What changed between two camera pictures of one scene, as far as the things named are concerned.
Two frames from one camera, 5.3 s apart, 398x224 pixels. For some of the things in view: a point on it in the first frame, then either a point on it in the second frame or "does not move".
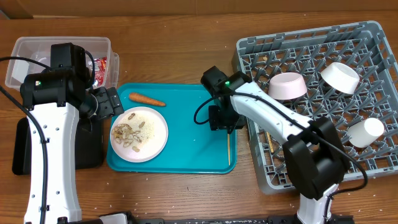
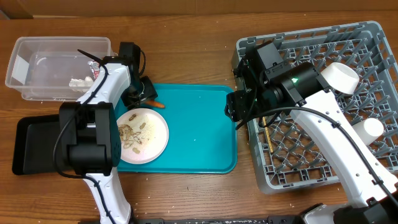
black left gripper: [109, 101] -> [150, 91]
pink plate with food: [138, 134] does not move
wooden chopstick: [270, 142] does not move
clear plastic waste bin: [106, 61] does not move
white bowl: [341, 77] does not move
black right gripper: [219, 121] -> [239, 104]
